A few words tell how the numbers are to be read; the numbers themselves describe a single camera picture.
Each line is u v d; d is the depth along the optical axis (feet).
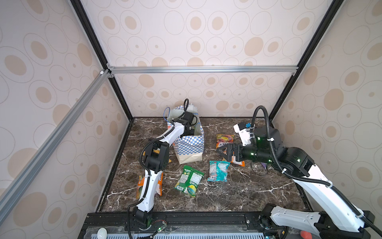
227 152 1.75
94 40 2.55
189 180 2.74
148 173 1.98
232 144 1.69
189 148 2.76
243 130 1.77
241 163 3.09
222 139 3.35
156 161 1.98
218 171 2.86
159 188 2.67
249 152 1.66
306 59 2.80
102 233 2.29
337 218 1.28
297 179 1.26
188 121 2.73
